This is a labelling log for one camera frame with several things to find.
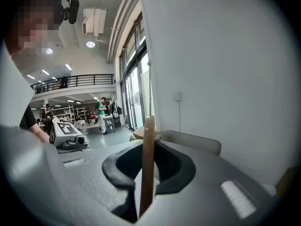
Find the glass sliding door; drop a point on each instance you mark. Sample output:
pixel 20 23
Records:
pixel 135 79

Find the round ceiling light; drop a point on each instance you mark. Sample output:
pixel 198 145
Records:
pixel 49 50
pixel 90 44

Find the white shelving rack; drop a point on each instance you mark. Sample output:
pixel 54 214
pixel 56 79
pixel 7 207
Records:
pixel 75 114

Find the hanging bags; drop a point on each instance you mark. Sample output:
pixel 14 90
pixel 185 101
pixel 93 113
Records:
pixel 116 109

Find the person's left forearm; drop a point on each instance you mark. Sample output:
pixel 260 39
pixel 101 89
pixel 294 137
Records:
pixel 41 134

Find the black head camera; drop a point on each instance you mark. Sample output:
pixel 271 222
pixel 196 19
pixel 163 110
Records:
pixel 71 9

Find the black balcony railing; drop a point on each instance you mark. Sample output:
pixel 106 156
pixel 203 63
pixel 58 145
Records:
pixel 75 80

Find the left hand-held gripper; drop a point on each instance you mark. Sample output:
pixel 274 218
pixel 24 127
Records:
pixel 64 135

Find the white wall socket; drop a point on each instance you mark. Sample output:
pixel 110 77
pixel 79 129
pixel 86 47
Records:
pixel 177 96

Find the ceiling strip lights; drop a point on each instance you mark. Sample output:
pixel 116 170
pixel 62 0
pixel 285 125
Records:
pixel 45 72

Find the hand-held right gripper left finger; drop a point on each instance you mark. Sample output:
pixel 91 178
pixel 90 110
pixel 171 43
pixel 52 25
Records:
pixel 98 173

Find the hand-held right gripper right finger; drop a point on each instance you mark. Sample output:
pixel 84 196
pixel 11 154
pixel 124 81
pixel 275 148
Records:
pixel 200 192

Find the white air conditioning unit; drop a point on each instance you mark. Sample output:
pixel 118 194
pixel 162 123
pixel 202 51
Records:
pixel 95 21

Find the flat cardboard box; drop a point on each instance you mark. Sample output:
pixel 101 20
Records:
pixel 139 132

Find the person's head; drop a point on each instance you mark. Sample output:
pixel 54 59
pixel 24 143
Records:
pixel 33 20

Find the wooden clothes hanger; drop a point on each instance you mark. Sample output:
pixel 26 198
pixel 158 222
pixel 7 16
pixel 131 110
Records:
pixel 147 161

